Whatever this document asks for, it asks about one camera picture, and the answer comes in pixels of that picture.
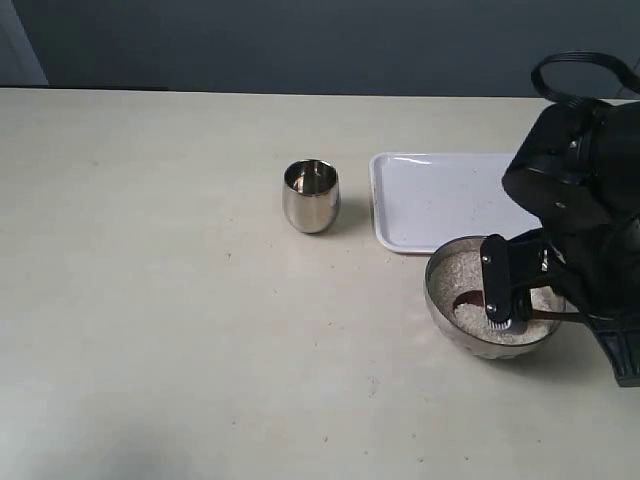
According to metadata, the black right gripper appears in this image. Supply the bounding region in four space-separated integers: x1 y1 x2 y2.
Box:
480 101 639 388

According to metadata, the dark red wooden spoon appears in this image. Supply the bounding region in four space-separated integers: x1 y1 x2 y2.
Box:
452 290 582 323

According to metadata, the steel bowl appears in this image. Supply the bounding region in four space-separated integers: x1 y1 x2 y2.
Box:
424 236 560 360

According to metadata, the steel cup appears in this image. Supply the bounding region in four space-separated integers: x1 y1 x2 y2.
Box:
282 159 341 234

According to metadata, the white rectangular tray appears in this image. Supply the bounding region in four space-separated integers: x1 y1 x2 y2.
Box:
369 152 539 255

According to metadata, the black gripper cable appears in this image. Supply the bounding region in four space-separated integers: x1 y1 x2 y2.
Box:
530 50 640 109

